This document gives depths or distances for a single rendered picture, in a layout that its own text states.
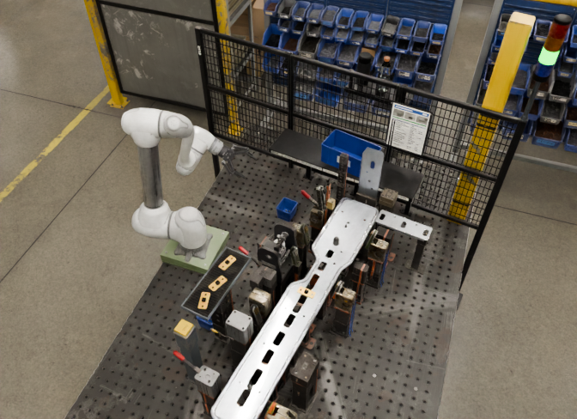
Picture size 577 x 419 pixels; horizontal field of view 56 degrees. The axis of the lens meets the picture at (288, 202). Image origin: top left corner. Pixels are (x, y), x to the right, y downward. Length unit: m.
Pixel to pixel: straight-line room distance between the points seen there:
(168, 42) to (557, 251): 3.45
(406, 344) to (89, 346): 2.03
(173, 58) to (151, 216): 2.18
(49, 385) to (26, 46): 4.10
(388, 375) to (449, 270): 0.76
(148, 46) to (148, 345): 2.81
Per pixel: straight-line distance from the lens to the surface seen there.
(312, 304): 2.60
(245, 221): 3.32
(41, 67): 6.41
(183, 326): 2.40
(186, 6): 4.55
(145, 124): 2.69
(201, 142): 3.21
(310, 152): 3.26
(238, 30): 5.63
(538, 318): 4.08
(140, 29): 4.91
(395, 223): 2.95
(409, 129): 3.05
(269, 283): 2.61
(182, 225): 2.95
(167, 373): 2.83
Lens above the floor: 3.19
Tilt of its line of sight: 47 degrees down
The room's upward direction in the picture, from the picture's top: straight up
